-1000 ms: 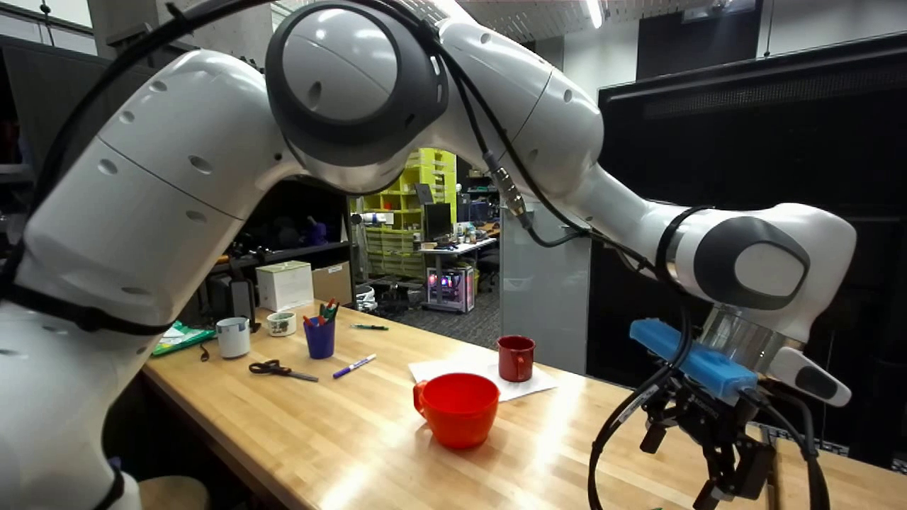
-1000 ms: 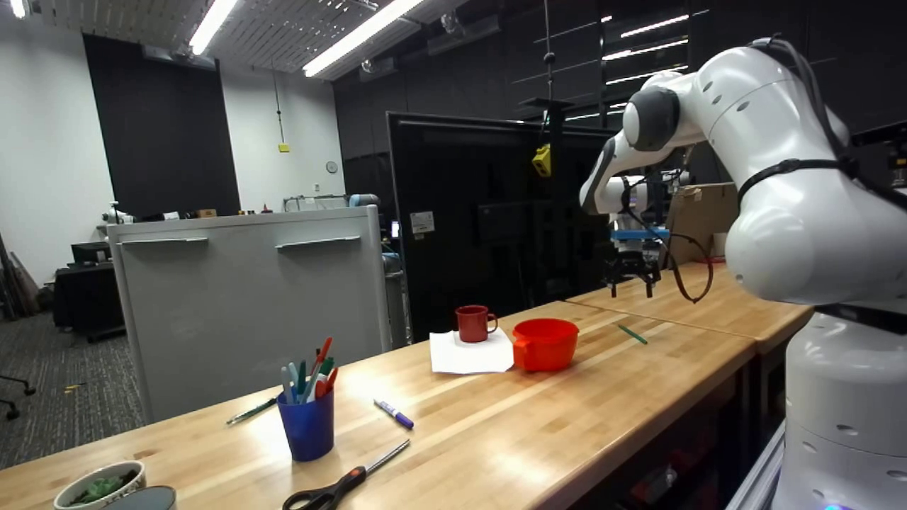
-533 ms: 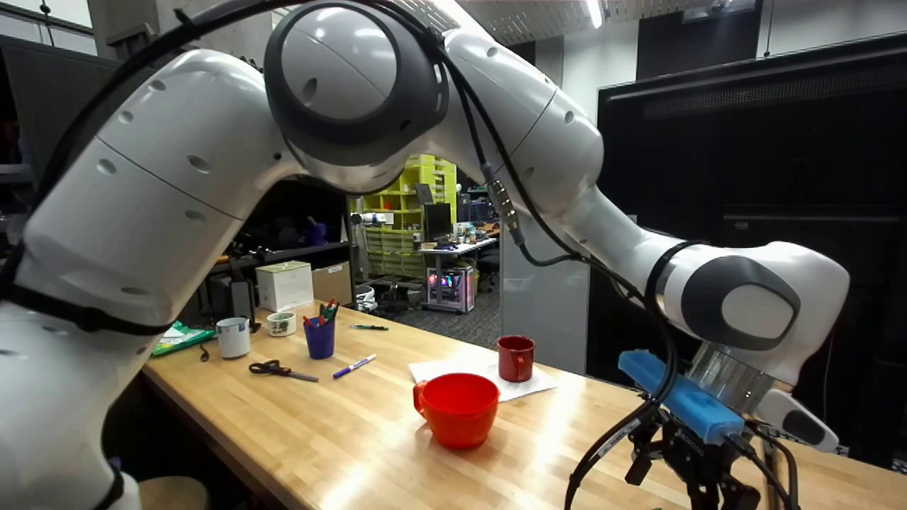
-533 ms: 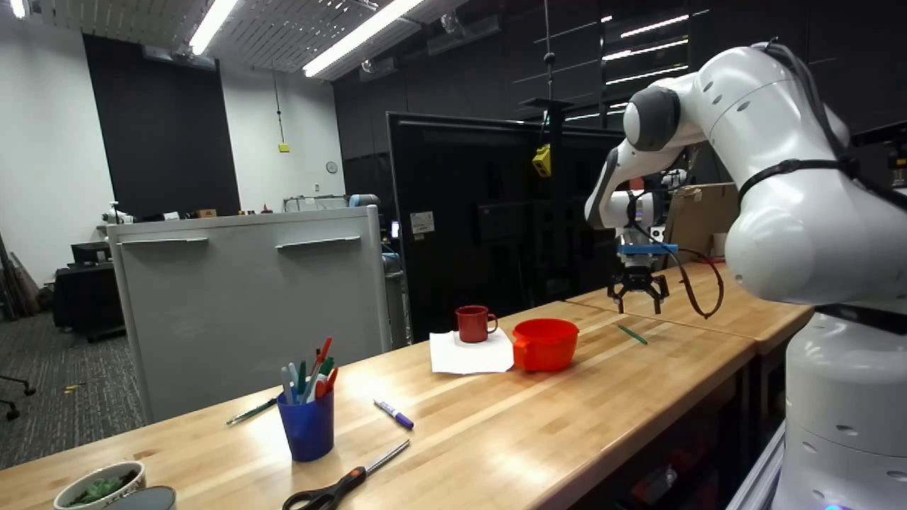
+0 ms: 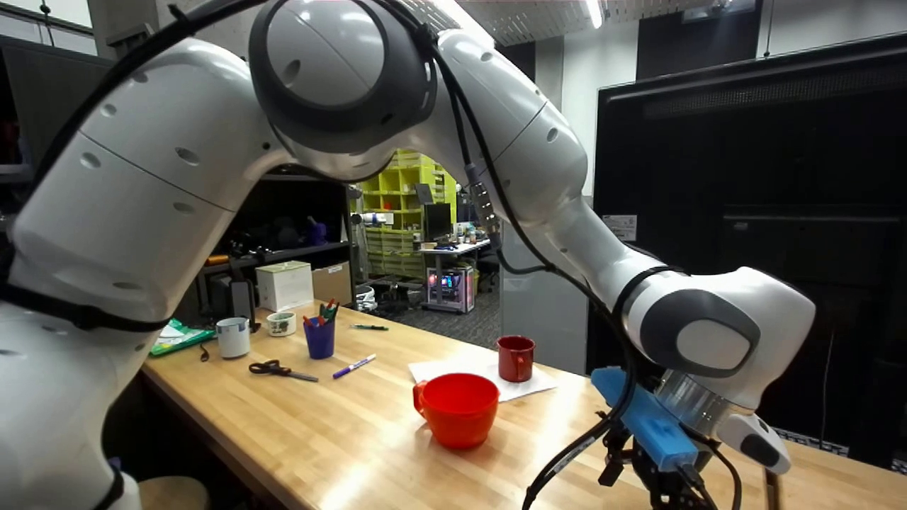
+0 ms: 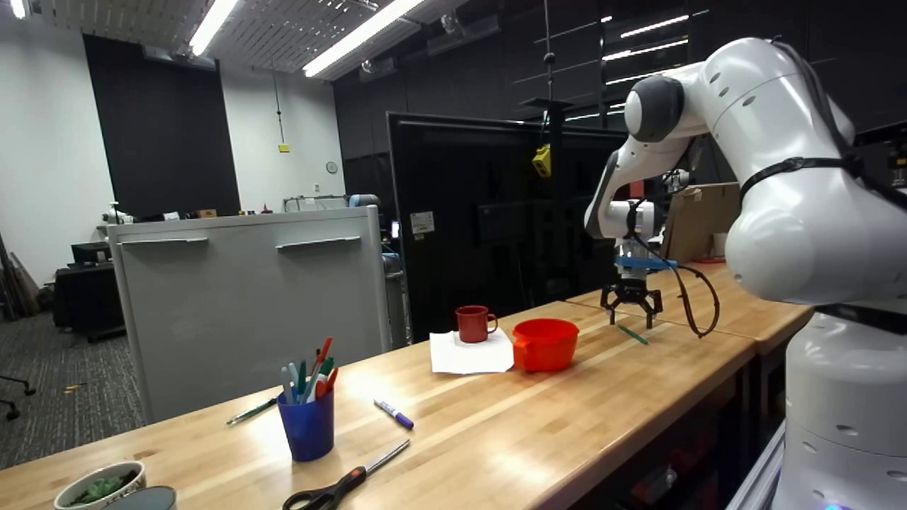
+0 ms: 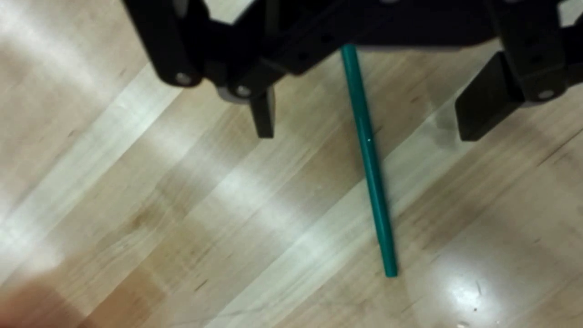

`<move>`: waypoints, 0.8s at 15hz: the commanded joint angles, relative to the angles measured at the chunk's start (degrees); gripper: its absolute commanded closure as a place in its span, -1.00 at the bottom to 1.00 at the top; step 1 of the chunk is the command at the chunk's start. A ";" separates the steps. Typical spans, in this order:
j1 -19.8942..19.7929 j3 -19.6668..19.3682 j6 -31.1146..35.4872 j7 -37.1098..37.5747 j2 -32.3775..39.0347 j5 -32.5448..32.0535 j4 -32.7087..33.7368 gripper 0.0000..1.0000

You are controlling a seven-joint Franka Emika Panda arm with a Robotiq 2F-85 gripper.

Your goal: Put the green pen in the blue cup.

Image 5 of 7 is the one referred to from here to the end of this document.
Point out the purple marker with white band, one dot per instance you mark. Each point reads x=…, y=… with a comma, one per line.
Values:
x=355, y=366

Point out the small black clip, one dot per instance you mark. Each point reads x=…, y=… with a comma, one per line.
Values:
x=204, y=353

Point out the small cardboard box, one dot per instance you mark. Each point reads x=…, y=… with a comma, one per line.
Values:
x=331, y=284

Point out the white box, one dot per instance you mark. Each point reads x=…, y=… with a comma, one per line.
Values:
x=284, y=284

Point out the blue cup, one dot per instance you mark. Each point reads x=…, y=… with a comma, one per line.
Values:
x=317, y=342

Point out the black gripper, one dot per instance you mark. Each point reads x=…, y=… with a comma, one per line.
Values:
x=681, y=492

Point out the green marker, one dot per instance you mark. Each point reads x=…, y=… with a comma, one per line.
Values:
x=327, y=309

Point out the white folded cloth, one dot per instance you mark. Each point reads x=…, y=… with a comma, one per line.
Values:
x=443, y=369

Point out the green wipes packet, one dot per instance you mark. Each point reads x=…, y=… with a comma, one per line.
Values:
x=178, y=335

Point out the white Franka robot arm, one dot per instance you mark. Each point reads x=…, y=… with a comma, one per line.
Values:
x=141, y=207

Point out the large black cabinet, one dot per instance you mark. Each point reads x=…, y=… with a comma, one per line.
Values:
x=802, y=189

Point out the long ceiling light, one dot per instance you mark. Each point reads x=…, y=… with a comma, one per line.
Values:
x=593, y=13

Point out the yellow bin rack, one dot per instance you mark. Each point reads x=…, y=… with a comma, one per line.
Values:
x=398, y=189

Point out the red plastic cup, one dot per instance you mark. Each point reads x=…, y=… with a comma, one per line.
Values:
x=457, y=411

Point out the short dark green pen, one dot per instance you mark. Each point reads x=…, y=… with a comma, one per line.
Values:
x=372, y=326

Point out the dark red mug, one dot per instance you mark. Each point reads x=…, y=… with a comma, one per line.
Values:
x=515, y=359

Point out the round wooden stool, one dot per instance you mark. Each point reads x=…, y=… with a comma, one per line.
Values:
x=171, y=495

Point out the small plant print cup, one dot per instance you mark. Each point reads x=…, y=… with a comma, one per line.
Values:
x=282, y=323

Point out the small lit 3D printer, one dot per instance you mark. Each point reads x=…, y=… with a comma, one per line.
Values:
x=450, y=288

